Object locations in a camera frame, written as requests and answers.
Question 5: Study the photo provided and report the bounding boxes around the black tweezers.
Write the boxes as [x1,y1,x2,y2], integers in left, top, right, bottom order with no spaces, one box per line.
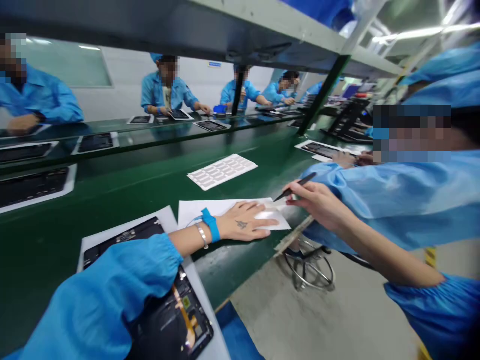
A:
[273,172,318,203]

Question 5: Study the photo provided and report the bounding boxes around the black rack of tablets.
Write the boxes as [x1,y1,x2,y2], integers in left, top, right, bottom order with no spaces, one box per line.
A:
[319,98,376,144]

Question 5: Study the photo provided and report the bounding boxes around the green support post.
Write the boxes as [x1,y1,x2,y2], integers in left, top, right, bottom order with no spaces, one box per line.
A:
[295,55,352,137]

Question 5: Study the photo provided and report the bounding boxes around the black support post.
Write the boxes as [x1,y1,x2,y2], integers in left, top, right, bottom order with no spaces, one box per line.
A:
[231,65,249,117]

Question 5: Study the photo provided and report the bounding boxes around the person's left hand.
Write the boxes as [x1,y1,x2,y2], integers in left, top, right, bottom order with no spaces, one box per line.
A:
[217,200,281,241]

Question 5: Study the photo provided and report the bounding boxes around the person's right hand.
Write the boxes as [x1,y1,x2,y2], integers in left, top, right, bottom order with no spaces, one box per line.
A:
[283,181,345,230]

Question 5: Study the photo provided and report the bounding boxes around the wall window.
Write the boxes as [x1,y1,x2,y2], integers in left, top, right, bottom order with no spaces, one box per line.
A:
[20,36,114,89]

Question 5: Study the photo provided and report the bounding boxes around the black tablet in white tray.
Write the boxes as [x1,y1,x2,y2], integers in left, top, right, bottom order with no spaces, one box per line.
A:
[76,205,230,360]
[126,114,155,126]
[0,163,79,215]
[70,131,121,156]
[192,118,233,133]
[164,108,196,122]
[294,140,373,163]
[0,141,60,164]

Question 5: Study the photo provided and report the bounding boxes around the metal stool base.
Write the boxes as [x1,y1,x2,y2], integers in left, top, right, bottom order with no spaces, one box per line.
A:
[283,238,337,293]

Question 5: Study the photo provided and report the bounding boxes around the white sticker sheet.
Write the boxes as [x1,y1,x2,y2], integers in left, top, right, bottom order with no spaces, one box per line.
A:
[186,153,259,192]

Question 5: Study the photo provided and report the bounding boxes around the green overhead shelf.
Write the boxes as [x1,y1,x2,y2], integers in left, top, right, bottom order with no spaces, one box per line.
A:
[0,0,407,80]

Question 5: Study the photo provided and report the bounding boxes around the white paper sheet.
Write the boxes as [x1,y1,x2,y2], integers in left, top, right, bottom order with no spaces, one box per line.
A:
[177,197,293,232]

